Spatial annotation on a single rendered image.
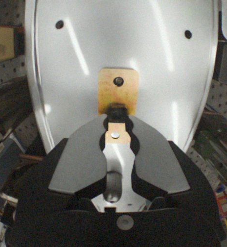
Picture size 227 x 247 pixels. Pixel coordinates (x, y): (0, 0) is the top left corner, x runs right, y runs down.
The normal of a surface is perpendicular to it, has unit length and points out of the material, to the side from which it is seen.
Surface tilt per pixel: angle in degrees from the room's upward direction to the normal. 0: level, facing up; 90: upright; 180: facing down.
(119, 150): 0
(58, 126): 0
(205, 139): 78
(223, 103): 0
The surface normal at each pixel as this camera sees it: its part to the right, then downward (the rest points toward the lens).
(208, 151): -0.98, 0.07
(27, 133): -0.01, 0.52
